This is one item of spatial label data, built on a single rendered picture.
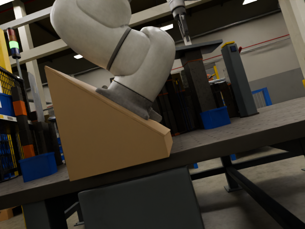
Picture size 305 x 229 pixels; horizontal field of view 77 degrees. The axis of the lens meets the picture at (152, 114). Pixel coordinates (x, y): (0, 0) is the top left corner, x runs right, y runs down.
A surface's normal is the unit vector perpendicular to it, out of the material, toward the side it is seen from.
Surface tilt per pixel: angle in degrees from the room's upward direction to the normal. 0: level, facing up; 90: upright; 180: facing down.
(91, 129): 90
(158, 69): 115
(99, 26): 99
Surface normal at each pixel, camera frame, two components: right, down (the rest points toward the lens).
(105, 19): 0.27, 0.14
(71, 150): -0.13, -0.04
